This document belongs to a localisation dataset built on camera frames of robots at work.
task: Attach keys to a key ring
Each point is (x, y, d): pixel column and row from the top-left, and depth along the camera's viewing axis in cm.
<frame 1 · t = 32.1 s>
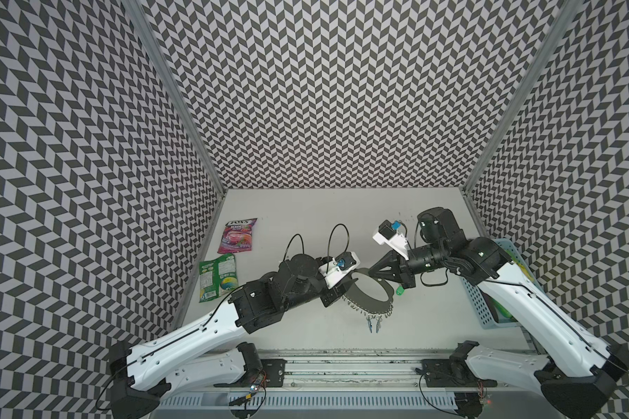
left hand: (347, 273, 65), fingers open
right hand: (374, 278, 62), fingers closed
purple candy bag: (237, 236, 101), point 4 cm above the table
green candy bag: (217, 277, 91), point 4 cm above the table

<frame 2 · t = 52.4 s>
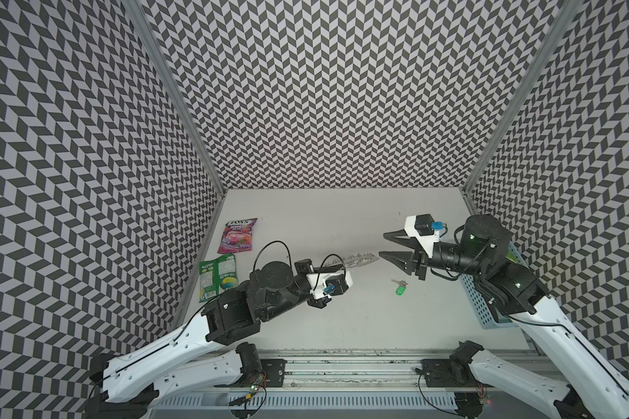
left hand: (336, 265, 60), fingers closed
right hand: (385, 249, 58), fingers open
the named things where they were.

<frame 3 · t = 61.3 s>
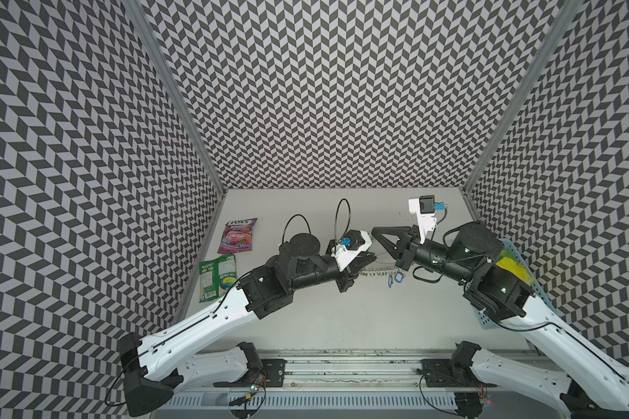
left hand: (370, 259, 59), fingers closed
right hand: (373, 238, 56), fingers closed
the named things where they were.

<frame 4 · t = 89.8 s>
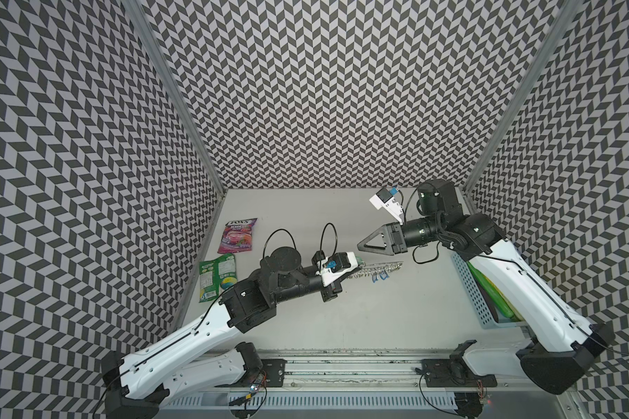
left hand: (356, 267, 59), fingers closed
right hand: (364, 252, 58), fingers open
the named things where they were.

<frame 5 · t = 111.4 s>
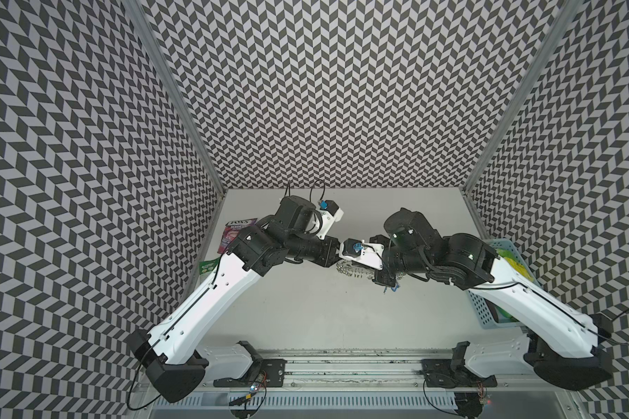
left hand: (344, 258, 62), fingers closed
right hand: (360, 263, 62), fingers closed
the named things where they were.

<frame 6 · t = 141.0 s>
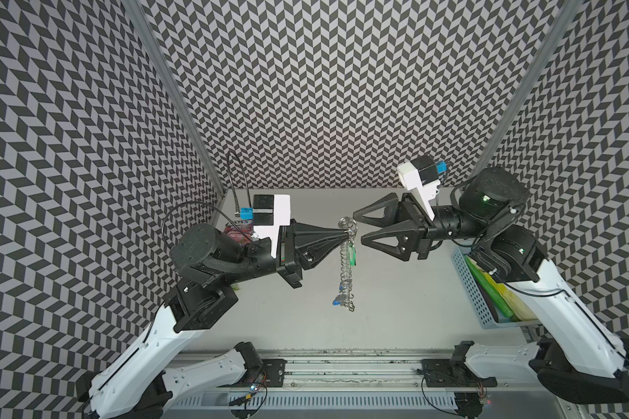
left hand: (345, 240, 38), fingers closed
right hand: (362, 235, 41), fingers open
